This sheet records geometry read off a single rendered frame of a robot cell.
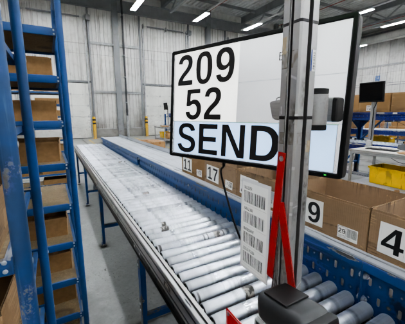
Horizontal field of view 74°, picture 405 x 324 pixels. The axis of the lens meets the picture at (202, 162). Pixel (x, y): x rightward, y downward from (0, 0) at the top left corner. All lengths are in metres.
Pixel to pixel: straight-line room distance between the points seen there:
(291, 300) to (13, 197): 0.46
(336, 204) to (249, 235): 0.65
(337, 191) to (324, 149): 0.95
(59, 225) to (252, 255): 1.22
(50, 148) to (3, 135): 1.03
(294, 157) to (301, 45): 0.17
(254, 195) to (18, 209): 0.41
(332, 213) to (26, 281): 1.01
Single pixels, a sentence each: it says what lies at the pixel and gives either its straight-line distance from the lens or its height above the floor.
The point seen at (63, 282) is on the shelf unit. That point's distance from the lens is 1.64.
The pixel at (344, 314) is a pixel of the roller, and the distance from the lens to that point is 1.07.
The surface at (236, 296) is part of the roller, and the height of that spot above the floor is 0.74.
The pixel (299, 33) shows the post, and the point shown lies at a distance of 0.47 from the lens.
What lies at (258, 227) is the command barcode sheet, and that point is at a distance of 0.55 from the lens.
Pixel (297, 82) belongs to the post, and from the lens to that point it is 0.46.
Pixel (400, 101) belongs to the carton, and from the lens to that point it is 6.05.
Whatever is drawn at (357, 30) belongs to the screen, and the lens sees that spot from 0.59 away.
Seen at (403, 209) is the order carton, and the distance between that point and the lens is 1.31.
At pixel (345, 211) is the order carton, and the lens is 1.16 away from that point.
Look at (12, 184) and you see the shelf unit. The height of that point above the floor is 1.27.
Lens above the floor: 1.37
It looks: 10 degrees down
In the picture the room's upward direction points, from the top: straight up
